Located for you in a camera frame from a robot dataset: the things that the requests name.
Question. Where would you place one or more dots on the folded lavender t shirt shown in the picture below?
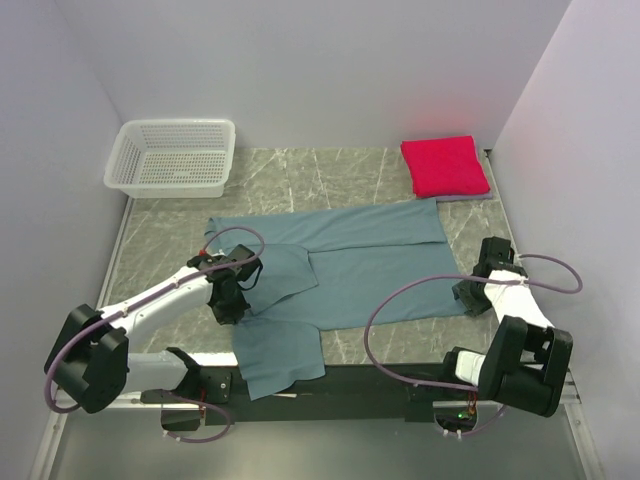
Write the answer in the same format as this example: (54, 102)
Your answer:
(453, 198)

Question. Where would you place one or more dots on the folded red t shirt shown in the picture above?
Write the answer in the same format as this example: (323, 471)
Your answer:
(445, 167)

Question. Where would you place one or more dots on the blue-grey t shirt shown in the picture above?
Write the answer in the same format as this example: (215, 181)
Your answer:
(328, 270)

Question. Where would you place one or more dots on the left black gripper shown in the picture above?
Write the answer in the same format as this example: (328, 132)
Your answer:
(227, 316)

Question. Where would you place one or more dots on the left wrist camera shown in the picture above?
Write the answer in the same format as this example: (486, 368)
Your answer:
(203, 254)

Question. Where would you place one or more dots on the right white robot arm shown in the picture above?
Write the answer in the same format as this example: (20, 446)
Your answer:
(527, 361)

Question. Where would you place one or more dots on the black base crossbar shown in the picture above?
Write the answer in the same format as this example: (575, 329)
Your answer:
(345, 392)

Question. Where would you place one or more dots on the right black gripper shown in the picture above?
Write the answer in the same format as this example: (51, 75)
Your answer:
(462, 290)

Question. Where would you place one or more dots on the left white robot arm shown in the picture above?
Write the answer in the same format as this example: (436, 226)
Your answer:
(91, 359)

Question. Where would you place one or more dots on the white perforated plastic basket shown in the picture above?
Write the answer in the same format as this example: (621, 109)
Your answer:
(172, 158)

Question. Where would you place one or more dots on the aluminium frame rail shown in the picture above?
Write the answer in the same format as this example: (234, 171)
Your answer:
(569, 395)

